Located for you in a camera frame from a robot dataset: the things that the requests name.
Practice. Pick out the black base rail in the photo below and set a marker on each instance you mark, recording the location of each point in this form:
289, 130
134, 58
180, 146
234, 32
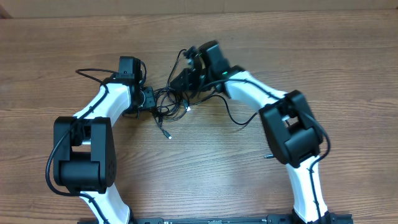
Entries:
330, 218

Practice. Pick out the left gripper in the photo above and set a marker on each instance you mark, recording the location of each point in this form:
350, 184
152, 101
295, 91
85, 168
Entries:
150, 101

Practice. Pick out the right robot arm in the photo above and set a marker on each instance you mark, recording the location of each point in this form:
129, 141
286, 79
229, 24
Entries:
293, 134

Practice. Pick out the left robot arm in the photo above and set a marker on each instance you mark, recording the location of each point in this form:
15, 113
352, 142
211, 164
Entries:
83, 159

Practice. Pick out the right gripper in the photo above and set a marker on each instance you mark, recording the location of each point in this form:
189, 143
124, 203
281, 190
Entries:
181, 80

